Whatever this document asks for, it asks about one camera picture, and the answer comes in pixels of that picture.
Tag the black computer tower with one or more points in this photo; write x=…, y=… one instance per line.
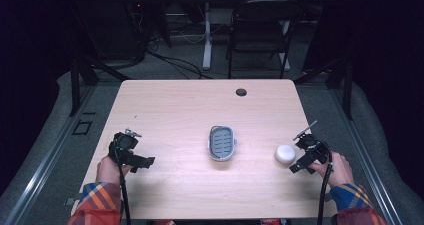
x=111, y=28

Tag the person's left hand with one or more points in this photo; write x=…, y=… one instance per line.
x=107, y=171

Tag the white round soap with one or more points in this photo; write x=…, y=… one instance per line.
x=285, y=154

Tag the black folding chair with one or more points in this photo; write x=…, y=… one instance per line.
x=263, y=28

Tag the person's right hand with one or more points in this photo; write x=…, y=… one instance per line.
x=338, y=171

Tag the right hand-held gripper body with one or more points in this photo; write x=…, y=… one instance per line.
x=310, y=145

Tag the white desk leg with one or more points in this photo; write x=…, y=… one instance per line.
x=207, y=38

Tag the black metal stand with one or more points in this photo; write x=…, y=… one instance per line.
x=340, y=81
x=83, y=75

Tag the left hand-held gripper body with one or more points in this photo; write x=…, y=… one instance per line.
x=124, y=145

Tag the metal floor rail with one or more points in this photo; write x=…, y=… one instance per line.
x=43, y=165
x=366, y=158

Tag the grey soap dish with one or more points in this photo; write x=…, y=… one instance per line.
x=222, y=143

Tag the red object under table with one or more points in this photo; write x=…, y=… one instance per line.
x=271, y=222

